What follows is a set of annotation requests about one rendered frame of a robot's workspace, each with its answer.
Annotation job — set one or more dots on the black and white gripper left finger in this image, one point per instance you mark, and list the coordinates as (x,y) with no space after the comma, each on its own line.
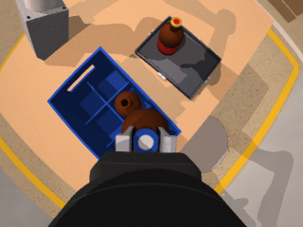
(125,141)

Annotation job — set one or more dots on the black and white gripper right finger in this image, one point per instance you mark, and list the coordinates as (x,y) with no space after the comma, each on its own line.
(168,142)

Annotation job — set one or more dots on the blue plastic crate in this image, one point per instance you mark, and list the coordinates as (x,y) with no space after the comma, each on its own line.
(83,109)

